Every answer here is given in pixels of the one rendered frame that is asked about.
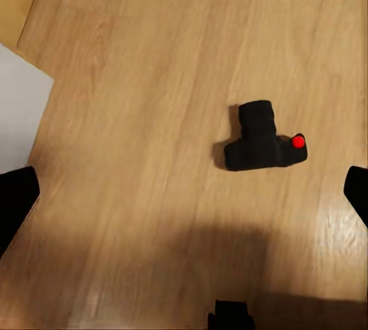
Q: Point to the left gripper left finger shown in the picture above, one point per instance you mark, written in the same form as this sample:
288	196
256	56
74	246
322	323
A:
19	190

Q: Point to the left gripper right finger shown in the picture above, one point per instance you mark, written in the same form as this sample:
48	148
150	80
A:
356	190

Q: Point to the digital camera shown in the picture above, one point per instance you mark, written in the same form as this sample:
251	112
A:
259	145

